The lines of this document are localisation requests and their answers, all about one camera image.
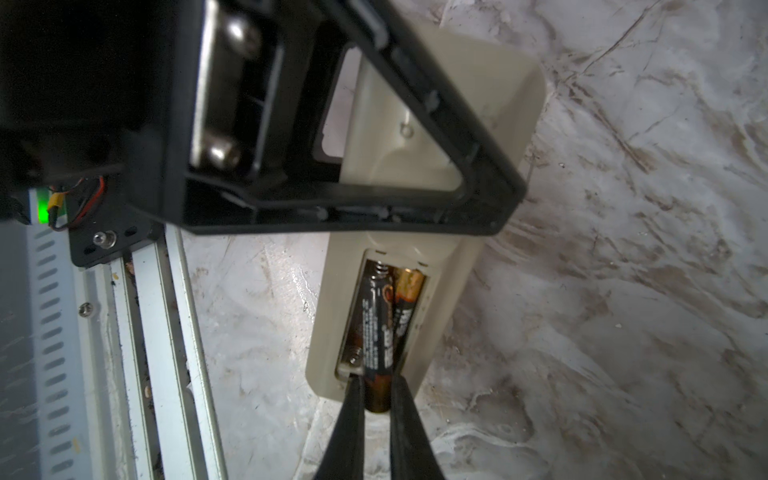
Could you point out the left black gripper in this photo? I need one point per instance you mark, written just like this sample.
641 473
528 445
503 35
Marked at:
108 86

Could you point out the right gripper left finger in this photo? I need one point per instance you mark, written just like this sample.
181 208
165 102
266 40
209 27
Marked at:
344 455

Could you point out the white remote control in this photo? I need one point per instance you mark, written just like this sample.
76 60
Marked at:
386 145

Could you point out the black copper AAA battery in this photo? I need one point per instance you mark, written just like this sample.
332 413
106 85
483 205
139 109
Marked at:
408 284

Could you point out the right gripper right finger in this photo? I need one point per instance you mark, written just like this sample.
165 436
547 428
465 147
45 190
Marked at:
411 455

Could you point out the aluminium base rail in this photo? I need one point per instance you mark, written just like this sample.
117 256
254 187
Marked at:
103 372

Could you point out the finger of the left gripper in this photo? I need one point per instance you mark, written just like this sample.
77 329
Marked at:
255 84

